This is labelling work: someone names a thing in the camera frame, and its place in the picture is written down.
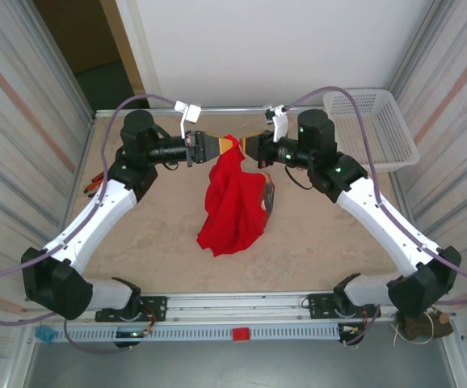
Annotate red t-shirt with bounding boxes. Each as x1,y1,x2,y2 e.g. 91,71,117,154
196,133,277,258

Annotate white perforated plastic basket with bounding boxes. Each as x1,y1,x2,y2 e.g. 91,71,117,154
322,88,420,174

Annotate brown cloth pouch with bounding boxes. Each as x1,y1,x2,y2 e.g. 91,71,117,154
394,309,455,344

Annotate aluminium table frame rail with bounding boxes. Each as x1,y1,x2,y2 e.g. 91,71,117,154
94,105,327,119

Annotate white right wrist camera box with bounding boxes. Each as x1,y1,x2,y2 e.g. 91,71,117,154
263,103,289,142

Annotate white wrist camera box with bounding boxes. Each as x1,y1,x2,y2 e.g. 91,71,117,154
263,103,289,142
175,100,202,141

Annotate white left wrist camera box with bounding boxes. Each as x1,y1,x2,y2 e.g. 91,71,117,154
175,100,202,141

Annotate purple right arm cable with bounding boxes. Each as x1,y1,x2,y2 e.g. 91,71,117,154
285,86,467,348

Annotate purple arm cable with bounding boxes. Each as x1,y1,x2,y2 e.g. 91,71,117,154
0,93,178,355
285,86,467,348

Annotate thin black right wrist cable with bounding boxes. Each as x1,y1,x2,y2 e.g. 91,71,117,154
284,164,314,191

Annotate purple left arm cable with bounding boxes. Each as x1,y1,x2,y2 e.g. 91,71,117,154
0,93,178,355

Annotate orange-handled pliers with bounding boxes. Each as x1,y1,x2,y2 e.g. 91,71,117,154
83,177,107,198

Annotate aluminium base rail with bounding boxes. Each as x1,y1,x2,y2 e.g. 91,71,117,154
23,293,452,324

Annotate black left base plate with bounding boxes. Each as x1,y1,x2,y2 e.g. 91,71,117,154
95,296,168,323

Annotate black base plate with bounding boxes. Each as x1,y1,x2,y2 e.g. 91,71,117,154
95,296,168,323
305,293,382,320

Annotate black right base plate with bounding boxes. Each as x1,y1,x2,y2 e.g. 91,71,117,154
305,293,382,320

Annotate white slotted cable duct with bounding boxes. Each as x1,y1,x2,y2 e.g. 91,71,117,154
51,325,342,343

